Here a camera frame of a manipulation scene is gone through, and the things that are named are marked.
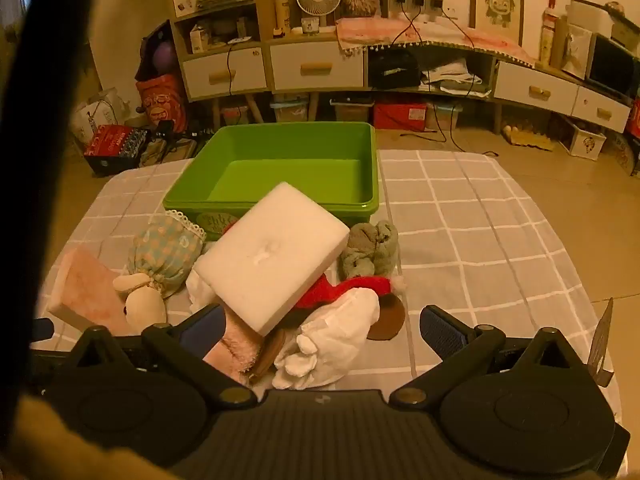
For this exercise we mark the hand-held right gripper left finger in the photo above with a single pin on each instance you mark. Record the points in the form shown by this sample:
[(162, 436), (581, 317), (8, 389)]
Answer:
[(200, 331)]

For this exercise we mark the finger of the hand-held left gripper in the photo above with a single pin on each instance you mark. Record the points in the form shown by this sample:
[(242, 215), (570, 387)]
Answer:
[(43, 329)]

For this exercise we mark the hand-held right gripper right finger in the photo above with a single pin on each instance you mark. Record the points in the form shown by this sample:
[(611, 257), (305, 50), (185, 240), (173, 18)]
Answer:
[(442, 331)]

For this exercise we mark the pink fluffy slipper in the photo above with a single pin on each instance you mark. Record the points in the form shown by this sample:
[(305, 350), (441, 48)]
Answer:
[(232, 355)]

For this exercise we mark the white cloth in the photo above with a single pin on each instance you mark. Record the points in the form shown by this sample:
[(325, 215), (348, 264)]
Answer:
[(202, 287), (340, 340)]

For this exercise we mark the brown round coaster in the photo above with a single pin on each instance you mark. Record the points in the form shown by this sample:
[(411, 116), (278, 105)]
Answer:
[(387, 317), (267, 357)]

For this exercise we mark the pink sponge block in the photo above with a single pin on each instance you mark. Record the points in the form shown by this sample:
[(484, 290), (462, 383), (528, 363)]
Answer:
[(85, 285)]

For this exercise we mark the rag doll checked dress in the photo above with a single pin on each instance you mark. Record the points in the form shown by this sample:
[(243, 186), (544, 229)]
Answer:
[(160, 255)]

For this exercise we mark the white foam block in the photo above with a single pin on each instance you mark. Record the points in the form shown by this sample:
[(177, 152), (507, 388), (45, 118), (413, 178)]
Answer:
[(270, 260)]

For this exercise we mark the white plush red santa hat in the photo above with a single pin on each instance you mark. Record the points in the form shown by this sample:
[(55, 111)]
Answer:
[(345, 290)]

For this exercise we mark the grey towel plush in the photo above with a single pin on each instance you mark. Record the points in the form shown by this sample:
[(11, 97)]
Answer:
[(367, 252)]

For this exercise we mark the green plastic box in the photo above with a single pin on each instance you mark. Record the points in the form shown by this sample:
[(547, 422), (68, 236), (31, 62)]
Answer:
[(300, 140)]

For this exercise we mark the grey checked tablecloth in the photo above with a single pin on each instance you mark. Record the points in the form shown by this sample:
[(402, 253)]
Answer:
[(475, 240)]

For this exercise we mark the beige blurred object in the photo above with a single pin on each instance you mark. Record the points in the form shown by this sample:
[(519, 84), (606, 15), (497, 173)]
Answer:
[(60, 450)]

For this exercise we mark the red patterned gift box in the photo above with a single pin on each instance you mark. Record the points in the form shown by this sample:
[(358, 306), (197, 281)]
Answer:
[(115, 147)]

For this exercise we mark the black charger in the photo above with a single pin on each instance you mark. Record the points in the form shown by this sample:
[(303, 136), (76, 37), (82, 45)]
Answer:
[(166, 130)]

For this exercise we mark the egg tray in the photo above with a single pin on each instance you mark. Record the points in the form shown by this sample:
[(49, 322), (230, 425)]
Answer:
[(527, 137)]

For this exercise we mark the clear storage box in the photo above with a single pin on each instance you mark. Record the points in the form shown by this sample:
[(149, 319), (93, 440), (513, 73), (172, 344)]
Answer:
[(351, 111), (442, 117), (290, 110)]

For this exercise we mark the red cardboard box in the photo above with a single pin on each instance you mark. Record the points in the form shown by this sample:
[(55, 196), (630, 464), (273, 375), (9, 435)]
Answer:
[(400, 116)]

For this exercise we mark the white shopping bag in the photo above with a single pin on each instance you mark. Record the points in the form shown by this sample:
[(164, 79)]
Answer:
[(97, 115)]

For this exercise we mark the red paper bag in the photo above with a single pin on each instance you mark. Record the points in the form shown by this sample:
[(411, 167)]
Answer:
[(162, 102)]

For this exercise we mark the white printed box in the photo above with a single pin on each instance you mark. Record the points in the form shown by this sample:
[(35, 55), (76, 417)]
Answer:
[(582, 140)]

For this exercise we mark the pile of papers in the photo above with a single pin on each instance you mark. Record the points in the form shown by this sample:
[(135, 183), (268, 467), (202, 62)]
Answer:
[(452, 77)]

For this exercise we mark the black printer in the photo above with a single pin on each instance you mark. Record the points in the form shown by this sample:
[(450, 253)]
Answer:
[(395, 70)]

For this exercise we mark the wooden shelf cabinet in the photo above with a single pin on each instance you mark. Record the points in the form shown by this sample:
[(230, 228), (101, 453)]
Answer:
[(480, 57)]

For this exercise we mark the purple ball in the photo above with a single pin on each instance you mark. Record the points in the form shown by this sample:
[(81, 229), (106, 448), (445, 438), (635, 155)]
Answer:
[(165, 56)]

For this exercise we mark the milk carton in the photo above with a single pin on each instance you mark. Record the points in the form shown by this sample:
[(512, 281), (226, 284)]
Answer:
[(197, 40)]

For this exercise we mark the pink cloth runner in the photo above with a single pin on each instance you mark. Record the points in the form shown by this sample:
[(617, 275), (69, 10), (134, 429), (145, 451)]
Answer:
[(370, 30)]

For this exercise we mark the tall cartons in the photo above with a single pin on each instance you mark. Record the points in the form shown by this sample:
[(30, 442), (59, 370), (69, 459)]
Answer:
[(548, 37)]

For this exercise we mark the black microwave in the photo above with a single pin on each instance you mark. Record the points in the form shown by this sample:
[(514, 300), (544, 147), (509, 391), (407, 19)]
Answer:
[(612, 65)]

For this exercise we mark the yellow bottle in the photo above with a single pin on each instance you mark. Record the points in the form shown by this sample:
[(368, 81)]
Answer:
[(282, 16)]

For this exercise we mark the small printed mug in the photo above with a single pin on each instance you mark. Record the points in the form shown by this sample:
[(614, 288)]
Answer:
[(310, 24)]

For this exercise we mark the framed cartoon picture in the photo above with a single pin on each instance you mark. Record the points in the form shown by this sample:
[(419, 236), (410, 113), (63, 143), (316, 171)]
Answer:
[(496, 5)]

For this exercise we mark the white appliance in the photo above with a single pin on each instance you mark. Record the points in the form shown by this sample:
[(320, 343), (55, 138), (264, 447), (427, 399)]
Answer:
[(592, 16)]

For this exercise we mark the white wall sockets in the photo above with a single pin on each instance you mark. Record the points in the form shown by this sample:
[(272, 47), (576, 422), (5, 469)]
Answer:
[(422, 2)]

